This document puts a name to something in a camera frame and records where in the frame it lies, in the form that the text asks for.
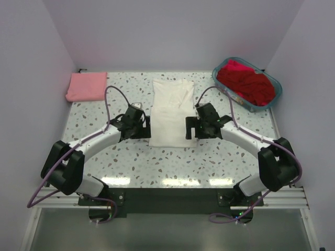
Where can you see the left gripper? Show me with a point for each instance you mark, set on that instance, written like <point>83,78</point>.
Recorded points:
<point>144,132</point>

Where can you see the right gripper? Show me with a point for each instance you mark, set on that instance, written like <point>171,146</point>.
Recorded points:
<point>193,122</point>

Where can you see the folded pink t shirt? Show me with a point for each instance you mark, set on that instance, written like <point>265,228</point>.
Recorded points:
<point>87,87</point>

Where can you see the bright pink t shirt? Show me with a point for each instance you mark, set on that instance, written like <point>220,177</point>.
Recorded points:
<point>234,66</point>

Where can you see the dark red t shirt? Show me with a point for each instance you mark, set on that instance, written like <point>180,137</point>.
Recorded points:
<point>255,88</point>

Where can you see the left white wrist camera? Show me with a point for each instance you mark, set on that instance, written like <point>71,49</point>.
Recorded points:
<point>137,105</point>

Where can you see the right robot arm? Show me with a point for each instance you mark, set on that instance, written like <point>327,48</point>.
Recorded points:
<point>278,166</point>

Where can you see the teal plastic basket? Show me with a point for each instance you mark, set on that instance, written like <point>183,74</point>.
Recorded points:
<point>237,98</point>

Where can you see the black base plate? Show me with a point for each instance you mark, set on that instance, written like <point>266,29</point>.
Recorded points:
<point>189,201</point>

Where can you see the aluminium frame rail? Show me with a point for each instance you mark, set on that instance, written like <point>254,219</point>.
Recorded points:
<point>291,196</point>

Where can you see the white t shirt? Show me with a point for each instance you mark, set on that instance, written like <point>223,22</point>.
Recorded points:
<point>172,104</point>

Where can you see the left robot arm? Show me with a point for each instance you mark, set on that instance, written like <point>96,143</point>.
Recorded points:
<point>86,154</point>

